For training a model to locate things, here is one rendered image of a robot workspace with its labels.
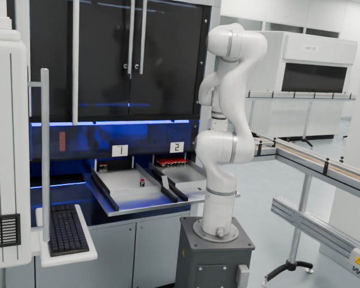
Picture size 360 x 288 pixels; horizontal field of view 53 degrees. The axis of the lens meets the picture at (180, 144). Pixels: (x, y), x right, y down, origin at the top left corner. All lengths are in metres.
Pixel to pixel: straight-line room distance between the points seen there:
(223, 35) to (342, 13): 8.71
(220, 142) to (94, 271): 1.20
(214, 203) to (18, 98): 0.79
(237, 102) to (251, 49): 0.19
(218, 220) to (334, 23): 8.65
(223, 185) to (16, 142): 0.74
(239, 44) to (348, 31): 8.96
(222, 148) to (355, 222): 1.95
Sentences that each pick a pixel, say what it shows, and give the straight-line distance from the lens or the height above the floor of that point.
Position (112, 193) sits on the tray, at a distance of 1.70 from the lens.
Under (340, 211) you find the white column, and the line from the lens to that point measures 3.19.
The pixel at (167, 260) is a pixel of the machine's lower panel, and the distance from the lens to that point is 2.38.
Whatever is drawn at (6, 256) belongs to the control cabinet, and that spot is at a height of 0.85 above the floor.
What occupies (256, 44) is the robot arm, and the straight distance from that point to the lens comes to 1.37.
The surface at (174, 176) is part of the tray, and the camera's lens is 2.00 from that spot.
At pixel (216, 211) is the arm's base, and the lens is 1.43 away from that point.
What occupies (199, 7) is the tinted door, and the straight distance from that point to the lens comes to 2.02.
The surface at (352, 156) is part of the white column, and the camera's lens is 3.05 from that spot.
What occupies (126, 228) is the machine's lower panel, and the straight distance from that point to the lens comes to 2.13.
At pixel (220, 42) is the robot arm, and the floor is 1.61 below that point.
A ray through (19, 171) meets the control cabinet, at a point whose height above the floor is 1.15.
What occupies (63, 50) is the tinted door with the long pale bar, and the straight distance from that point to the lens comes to 1.77.
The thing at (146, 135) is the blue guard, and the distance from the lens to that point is 1.95.
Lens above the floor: 1.59
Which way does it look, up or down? 16 degrees down
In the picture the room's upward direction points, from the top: 5 degrees clockwise
